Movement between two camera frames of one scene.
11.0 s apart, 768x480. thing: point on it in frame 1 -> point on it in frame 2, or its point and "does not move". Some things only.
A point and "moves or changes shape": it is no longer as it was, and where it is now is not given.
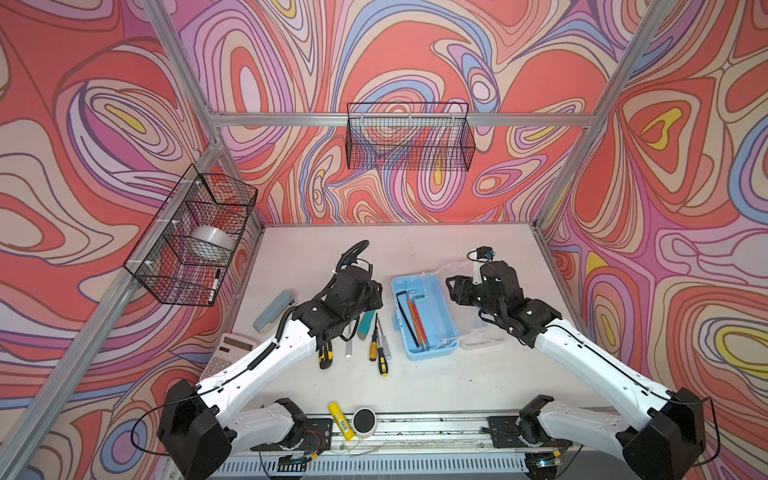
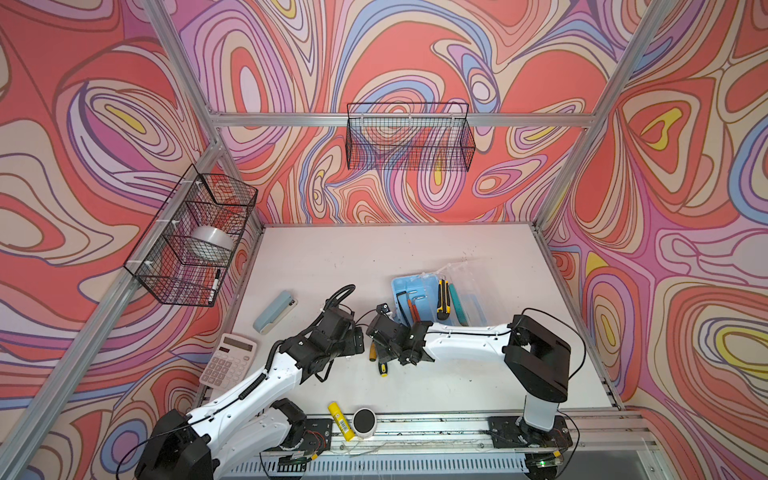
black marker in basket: x=215 y=283 does not move
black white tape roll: x=364 y=422 does not move
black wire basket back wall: x=409 y=136 does not move
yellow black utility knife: x=325 y=355 moves or changes shape
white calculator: x=228 y=349 does not move
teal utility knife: x=365 y=323 moves or changes shape
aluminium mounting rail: x=426 y=448 does not move
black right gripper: x=460 y=289 -> x=382 y=355
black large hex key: x=405 y=317 does not move
